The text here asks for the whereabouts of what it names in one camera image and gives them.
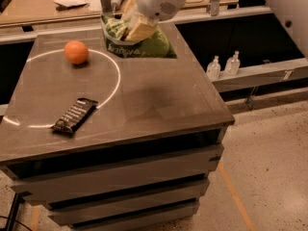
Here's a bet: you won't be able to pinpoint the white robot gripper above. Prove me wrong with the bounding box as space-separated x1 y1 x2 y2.
121 0 186 43

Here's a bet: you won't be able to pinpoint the green jalapeno chip bag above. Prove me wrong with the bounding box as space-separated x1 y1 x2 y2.
100 15 177 59

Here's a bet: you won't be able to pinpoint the black rxbar chocolate bar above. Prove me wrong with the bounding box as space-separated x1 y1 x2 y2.
51 98 98 135

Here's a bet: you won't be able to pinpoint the white papers on desk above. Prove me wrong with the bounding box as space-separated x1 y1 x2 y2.
55 0 89 8

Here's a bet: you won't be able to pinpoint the orange fruit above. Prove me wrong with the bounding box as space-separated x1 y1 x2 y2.
64 40 89 64

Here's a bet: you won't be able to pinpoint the clear sanitizer bottle left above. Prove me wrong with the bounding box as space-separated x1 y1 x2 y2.
206 56 220 81

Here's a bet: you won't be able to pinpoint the clear sanitizer bottle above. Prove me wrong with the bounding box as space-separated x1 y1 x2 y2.
224 51 241 75
206 56 220 81

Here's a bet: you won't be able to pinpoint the clear sanitizer bottle right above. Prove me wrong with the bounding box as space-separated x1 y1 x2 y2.
224 51 241 75

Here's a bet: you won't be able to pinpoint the wooden background desk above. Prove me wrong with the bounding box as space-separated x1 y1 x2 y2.
0 0 240 29

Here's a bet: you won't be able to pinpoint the grey drawer cabinet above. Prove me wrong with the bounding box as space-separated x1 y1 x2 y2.
0 23 234 231

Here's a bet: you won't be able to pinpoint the metal shelf rail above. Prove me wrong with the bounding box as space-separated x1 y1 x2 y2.
213 58 308 92

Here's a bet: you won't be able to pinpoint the black floor cable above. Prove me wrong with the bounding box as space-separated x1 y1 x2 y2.
0 215 33 231

